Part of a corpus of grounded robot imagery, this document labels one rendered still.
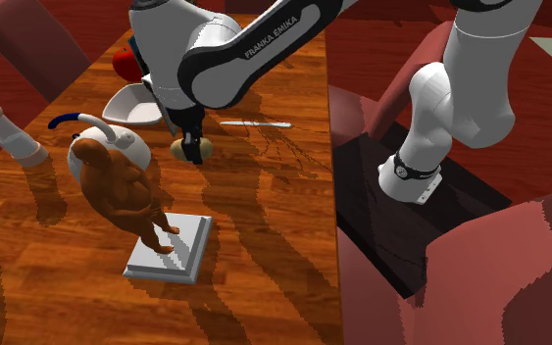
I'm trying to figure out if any tan potato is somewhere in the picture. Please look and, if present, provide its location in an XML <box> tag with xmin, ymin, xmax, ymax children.
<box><xmin>170</xmin><ymin>136</ymin><xmax>215</xmax><ymax>163</ymax></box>

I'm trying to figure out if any white bowl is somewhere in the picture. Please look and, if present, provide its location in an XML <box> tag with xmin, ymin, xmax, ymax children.
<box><xmin>101</xmin><ymin>81</ymin><xmax>165</xmax><ymax>126</ymax></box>

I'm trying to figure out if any silver knife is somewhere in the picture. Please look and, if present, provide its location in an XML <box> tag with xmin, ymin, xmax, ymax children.
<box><xmin>218</xmin><ymin>120</ymin><xmax>293</xmax><ymax>129</ymax></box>

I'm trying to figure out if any red tomato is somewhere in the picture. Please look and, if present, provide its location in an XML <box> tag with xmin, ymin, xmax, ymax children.
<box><xmin>112</xmin><ymin>46</ymin><xmax>146</xmax><ymax>84</ymax></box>

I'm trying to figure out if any brown figure on grey base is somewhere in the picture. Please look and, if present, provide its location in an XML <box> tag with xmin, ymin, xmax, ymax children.
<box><xmin>71</xmin><ymin>137</ymin><xmax>214</xmax><ymax>286</ymax></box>

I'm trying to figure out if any wooden table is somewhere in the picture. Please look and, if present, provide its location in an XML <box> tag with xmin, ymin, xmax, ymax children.
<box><xmin>0</xmin><ymin>13</ymin><xmax>344</xmax><ymax>345</ymax></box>

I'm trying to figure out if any dark red armchair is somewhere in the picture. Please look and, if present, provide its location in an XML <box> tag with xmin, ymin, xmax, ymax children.
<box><xmin>0</xmin><ymin>0</ymin><xmax>93</xmax><ymax>104</ymax></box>

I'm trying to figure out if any white and pink grinder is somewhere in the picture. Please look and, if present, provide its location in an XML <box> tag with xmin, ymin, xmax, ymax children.
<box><xmin>0</xmin><ymin>101</ymin><xmax>50</xmax><ymax>169</ymax></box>

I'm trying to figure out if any dark robot stand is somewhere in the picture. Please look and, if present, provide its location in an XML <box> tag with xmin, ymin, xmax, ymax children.
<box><xmin>334</xmin><ymin>121</ymin><xmax>514</xmax><ymax>300</ymax></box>

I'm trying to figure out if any white kettle with blue handle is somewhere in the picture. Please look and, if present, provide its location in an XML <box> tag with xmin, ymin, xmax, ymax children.
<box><xmin>47</xmin><ymin>112</ymin><xmax>153</xmax><ymax>185</ymax></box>

